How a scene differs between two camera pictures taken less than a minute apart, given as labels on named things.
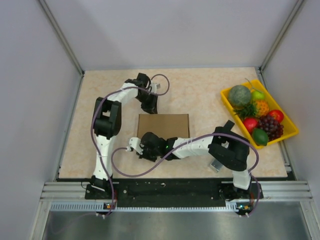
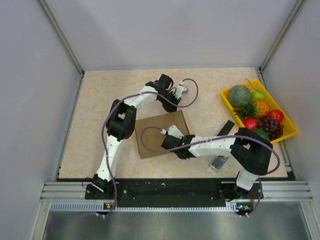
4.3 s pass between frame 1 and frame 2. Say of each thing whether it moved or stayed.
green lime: stayed
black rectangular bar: stayed
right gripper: moved
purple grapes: stayed
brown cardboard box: stayed
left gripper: moved
